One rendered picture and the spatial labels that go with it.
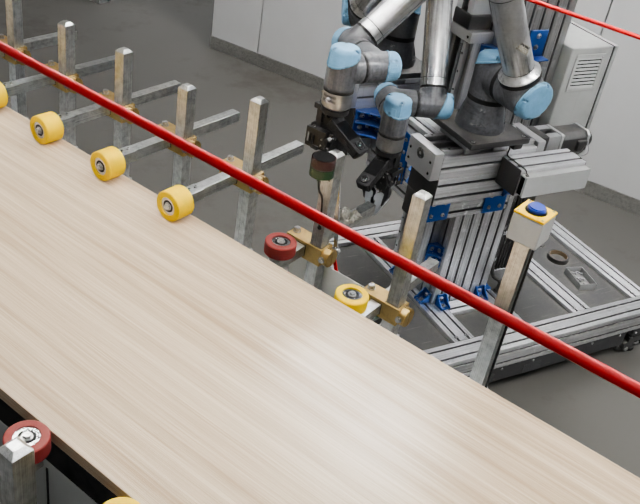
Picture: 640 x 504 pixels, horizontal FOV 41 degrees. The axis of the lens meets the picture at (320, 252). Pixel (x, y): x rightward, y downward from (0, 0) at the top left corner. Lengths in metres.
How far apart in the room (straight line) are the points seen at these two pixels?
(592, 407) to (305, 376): 1.80
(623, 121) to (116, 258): 3.20
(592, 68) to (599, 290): 1.04
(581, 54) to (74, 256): 1.72
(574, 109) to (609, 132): 1.69
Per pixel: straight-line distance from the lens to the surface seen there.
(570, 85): 2.92
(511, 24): 2.27
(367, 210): 2.38
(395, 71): 2.12
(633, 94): 4.59
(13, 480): 1.24
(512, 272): 1.88
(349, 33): 2.21
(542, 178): 2.62
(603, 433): 3.26
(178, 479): 1.51
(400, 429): 1.67
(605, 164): 4.73
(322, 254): 2.16
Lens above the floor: 2.05
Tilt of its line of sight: 33 degrees down
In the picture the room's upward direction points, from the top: 10 degrees clockwise
